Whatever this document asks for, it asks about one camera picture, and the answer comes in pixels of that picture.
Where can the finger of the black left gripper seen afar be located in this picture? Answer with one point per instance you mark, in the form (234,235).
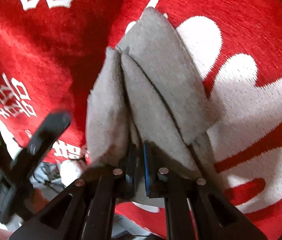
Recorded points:
(15,185)

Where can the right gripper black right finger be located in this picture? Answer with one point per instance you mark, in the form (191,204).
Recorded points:
(194,209)

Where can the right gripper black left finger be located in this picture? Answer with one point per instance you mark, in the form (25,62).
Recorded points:
(84,209)

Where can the grey small cloth garment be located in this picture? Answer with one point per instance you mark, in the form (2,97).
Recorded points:
(149,90)

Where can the red blanket with white print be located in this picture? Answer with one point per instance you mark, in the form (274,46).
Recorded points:
(52,51)

